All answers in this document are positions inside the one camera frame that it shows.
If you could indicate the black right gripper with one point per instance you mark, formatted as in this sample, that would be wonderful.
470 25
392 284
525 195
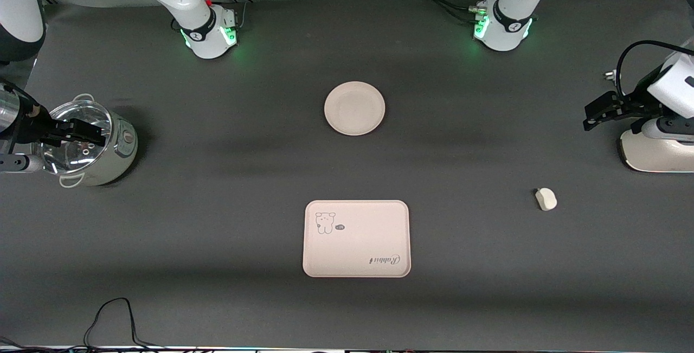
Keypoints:
33 127

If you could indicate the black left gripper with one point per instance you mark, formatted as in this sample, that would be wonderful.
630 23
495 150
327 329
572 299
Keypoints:
635 104

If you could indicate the white steamed bun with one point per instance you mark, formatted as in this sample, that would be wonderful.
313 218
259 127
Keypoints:
546 199

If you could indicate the round beige plate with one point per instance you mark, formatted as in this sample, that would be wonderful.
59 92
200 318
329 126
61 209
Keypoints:
355 109

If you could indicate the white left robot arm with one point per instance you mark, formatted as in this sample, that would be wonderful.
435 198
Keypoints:
515 22

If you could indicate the beige rectangular tray bear print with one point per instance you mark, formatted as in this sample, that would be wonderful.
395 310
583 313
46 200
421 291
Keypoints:
358 244

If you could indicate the glass pot lid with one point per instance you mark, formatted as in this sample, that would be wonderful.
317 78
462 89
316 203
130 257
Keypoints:
70 160

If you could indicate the steel pot with glass lid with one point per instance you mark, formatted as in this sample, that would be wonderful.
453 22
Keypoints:
122 149

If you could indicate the cream white toaster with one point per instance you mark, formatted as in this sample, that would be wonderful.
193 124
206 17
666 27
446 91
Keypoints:
650 155

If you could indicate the dark grey table mat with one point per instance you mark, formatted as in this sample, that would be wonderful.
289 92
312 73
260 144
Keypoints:
217 233

